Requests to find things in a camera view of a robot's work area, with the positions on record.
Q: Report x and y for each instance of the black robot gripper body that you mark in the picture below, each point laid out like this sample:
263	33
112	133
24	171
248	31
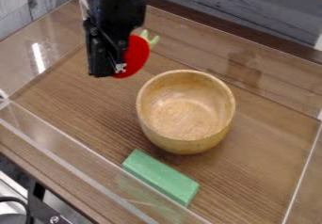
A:
114	18

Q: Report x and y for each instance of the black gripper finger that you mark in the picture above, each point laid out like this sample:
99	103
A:
104	61

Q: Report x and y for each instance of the red plush strawberry toy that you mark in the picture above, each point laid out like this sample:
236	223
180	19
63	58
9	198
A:
138	53

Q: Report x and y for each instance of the light wooden bowl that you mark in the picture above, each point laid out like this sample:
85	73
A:
186	109

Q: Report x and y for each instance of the green rectangular block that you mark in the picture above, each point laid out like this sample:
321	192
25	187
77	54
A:
175	185

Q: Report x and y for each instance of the black metal table leg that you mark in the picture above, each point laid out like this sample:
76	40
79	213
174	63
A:
41	212

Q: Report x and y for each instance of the clear acrylic corner bracket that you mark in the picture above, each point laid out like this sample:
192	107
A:
84	8

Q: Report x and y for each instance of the clear acrylic tray wall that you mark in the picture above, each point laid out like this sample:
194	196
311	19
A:
103	191

